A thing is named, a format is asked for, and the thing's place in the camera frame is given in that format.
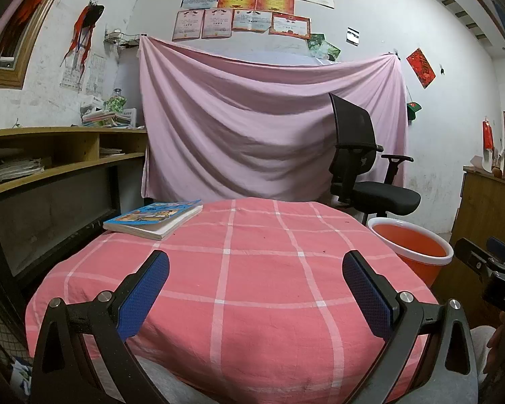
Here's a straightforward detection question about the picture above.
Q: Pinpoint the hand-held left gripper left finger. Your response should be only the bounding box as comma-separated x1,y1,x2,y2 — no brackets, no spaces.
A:
29,250,170,404

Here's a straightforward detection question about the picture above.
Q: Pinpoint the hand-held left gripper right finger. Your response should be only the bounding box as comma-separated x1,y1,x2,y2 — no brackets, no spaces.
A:
342,250,479,404

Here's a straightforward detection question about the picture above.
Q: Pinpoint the orange plastic bucket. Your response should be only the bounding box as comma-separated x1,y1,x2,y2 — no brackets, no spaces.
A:
366,216,454,287

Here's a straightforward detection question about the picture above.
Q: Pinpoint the person's right hand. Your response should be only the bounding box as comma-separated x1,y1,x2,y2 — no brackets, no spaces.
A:
487,313,505,371

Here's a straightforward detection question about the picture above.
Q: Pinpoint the wooden cabinet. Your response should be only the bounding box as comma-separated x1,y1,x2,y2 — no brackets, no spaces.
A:
429,166,505,329

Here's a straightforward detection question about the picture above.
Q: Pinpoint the blue cover book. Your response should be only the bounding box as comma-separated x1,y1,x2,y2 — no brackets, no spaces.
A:
103,200,203,241

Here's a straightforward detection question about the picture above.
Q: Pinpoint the black office chair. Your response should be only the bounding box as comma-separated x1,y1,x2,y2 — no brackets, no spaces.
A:
328,93,422,226

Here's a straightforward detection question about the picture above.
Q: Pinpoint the pink plaid tablecloth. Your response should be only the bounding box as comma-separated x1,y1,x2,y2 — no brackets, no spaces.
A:
25,198,440,404

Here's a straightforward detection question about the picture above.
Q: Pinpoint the wooden shelf desk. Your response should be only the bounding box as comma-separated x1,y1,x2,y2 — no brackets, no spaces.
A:
0,126,149,287

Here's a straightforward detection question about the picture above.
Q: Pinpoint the dark woven mesh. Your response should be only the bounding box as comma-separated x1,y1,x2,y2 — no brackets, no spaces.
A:
0,257,34,404

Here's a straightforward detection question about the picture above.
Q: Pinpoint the large stack of papers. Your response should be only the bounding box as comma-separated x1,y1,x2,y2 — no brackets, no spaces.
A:
0,158,45,183

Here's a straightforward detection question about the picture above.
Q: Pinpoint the stack of books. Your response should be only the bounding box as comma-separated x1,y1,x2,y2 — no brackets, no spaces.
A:
81,97,137,128

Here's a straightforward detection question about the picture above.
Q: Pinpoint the glass jar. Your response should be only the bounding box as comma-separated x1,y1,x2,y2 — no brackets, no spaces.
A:
105,88,127,113

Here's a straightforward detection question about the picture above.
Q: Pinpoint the pink hanging sheet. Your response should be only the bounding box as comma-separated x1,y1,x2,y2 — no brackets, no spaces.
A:
139,36,410,207

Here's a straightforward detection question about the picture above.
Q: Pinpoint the red window cloth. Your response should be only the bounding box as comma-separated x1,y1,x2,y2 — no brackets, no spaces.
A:
8,0,64,47

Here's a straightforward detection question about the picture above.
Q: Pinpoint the red wall poster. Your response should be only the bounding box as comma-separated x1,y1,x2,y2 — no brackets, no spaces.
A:
406,48,436,89

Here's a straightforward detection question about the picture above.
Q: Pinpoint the white wall calendar sheet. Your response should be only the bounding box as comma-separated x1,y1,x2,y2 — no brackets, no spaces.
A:
86,54,107,95
60,57,85,90

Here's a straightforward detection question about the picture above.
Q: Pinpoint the wire wall rack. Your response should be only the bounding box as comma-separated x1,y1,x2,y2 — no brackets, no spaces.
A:
104,29,141,49

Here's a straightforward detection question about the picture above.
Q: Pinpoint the wooden window frame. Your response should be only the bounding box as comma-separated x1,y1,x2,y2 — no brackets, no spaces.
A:
0,0,76,90

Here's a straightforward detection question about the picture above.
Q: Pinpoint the red tassel wall ornament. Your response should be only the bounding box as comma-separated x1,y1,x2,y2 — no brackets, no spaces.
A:
60,3,105,68

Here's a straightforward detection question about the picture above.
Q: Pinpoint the group of wall certificates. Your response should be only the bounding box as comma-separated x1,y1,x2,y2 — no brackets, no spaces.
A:
172,0,335,42

